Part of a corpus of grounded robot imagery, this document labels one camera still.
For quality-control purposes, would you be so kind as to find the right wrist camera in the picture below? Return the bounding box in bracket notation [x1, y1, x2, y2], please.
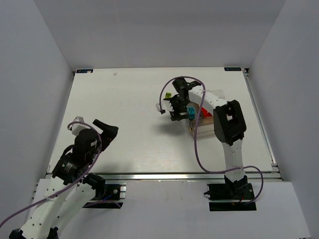
[156, 98, 174, 114]

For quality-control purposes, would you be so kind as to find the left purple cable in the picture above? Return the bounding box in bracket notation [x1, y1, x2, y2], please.
[0, 121, 123, 227]

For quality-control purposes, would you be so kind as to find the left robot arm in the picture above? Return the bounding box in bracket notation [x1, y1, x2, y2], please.
[9, 117, 119, 239]

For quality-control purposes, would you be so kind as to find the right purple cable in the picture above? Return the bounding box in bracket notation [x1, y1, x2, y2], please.
[159, 76, 264, 205]

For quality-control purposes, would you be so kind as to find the aluminium table frame rail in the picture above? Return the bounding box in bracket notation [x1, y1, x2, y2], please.
[99, 167, 282, 180]

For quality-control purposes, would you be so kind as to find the red arched lego brick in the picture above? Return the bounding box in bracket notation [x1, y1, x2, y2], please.
[201, 108, 212, 118]

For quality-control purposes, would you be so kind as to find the long teal lego brick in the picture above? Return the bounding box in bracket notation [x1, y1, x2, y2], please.
[187, 107, 196, 120]

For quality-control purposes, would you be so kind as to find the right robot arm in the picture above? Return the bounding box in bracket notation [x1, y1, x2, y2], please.
[161, 77, 248, 198]

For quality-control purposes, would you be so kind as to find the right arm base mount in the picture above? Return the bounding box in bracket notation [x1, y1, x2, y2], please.
[203, 183, 257, 212]

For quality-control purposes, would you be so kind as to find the purple cable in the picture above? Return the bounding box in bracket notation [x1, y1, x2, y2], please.
[0, 121, 123, 227]
[159, 76, 264, 205]

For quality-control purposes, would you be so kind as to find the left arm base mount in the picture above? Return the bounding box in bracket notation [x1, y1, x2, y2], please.
[78, 173, 126, 209]

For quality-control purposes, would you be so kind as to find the clear plastic base box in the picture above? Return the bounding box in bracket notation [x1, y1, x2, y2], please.
[189, 121, 215, 138]

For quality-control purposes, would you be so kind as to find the lime sloped lego brick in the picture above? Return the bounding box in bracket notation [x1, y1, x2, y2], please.
[165, 92, 171, 99]

